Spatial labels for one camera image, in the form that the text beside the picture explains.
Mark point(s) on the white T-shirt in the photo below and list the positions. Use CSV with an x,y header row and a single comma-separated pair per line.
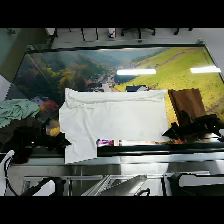
x,y
116,116

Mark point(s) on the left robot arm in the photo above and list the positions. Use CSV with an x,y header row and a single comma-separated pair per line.
x,y
40,137

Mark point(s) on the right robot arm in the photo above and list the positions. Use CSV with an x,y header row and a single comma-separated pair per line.
x,y
200,125

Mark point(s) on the pale green garment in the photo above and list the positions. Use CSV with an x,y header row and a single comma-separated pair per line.
x,y
18,110

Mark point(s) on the dark brown garment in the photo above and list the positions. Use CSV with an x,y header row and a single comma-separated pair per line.
x,y
10,131

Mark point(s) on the silver frame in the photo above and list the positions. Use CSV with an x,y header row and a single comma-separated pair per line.
x,y
100,166

